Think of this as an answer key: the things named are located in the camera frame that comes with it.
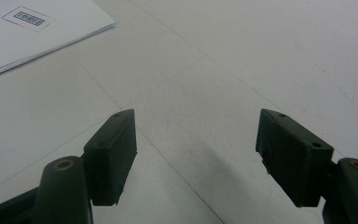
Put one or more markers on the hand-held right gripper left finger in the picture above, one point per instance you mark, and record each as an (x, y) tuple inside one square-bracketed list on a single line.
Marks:
[(112, 155)]

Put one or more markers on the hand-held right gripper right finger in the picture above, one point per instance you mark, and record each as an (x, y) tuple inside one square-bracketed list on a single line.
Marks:
[(295, 158)]

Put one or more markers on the white paper sheet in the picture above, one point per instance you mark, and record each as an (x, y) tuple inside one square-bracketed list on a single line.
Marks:
[(28, 40)]

